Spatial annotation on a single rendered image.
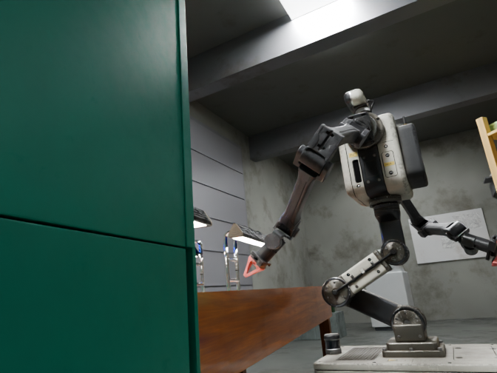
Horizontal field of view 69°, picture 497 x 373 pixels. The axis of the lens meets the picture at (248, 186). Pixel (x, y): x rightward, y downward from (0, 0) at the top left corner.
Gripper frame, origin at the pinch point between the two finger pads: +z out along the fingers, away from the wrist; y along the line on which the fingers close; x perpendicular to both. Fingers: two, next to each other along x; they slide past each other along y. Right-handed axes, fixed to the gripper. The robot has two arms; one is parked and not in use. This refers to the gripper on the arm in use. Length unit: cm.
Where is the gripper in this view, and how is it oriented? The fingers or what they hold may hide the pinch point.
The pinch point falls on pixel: (245, 274)
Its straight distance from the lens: 142.8
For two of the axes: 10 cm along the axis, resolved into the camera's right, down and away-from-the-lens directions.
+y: -3.4, -2.6, -9.0
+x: 6.6, 6.2, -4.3
